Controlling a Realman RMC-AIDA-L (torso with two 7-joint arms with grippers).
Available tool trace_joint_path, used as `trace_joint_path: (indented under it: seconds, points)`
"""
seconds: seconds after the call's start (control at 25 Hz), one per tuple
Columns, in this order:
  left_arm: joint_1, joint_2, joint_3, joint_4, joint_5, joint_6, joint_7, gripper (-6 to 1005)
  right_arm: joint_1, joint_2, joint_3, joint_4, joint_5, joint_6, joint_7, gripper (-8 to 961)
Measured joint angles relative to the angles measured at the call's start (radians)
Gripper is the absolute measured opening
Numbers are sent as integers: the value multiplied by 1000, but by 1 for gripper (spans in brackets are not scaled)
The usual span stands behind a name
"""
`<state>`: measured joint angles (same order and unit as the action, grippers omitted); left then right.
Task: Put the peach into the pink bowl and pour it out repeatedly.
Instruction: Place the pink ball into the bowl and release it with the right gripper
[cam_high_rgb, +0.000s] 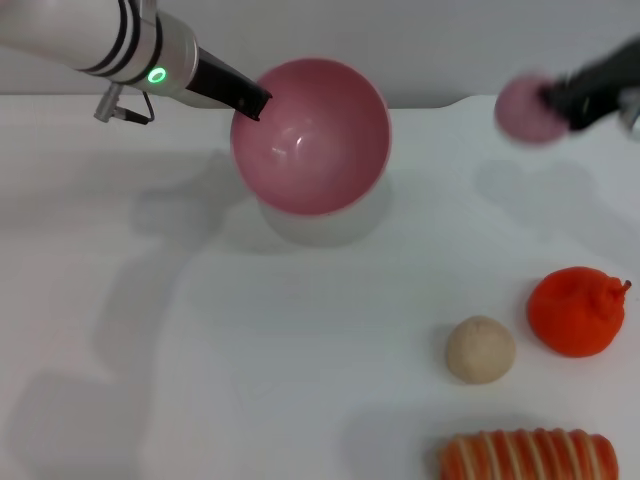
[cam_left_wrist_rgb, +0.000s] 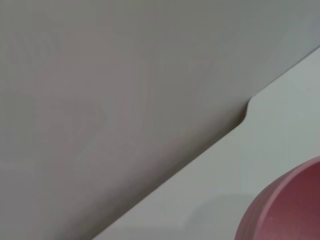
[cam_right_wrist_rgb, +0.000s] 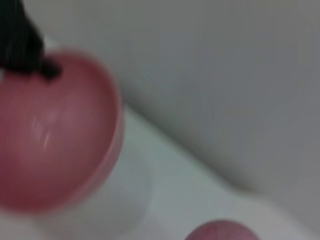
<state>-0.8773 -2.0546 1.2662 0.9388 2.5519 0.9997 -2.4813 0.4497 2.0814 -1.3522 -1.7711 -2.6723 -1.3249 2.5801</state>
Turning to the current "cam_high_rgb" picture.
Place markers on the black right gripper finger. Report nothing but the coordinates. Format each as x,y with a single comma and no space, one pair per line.
554,95

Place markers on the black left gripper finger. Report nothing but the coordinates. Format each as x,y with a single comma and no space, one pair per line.
254,104

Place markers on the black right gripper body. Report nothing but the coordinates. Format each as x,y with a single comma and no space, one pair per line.
600,90

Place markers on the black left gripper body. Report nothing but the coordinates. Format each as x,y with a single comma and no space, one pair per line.
220,82

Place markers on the pink toy peach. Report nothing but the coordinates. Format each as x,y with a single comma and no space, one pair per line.
520,112

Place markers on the pink plastic bowl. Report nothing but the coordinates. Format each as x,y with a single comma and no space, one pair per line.
315,150

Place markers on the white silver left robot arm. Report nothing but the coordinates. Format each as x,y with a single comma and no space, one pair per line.
100,35

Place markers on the red-orange toy fruit with stem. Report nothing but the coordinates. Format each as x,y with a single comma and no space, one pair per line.
570,315

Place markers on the beige round toy bun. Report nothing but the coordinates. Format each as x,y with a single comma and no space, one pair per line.
480,350

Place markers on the orange white-striped toy salmon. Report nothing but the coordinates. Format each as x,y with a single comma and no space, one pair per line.
525,457

